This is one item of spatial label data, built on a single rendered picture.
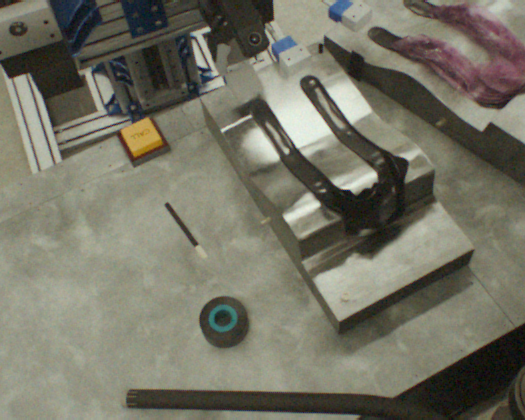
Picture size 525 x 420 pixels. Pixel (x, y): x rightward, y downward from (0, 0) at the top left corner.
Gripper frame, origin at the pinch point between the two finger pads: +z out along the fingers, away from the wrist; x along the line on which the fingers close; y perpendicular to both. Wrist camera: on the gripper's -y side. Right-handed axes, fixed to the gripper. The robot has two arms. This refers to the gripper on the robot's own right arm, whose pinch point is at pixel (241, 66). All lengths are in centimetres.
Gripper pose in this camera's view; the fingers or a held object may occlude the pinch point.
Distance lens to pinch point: 138.1
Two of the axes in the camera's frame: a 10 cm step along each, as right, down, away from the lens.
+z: 0.8, 4.9, 8.7
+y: -4.7, -7.5, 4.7
